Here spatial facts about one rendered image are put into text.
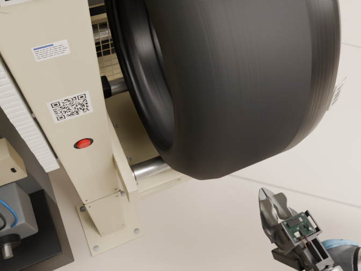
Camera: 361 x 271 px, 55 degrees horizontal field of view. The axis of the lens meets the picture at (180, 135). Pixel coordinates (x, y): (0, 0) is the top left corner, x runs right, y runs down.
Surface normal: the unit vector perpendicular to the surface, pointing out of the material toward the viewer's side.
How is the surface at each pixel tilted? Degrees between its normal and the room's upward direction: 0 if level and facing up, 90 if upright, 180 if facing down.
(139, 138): 0
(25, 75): 90
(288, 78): 55
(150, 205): 0
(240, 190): 0
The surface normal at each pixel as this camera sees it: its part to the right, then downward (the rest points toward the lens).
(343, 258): -0.65, -0.58
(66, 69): 0.41, 0.84
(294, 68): 0.38, 0.37
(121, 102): 0.11, -0.44
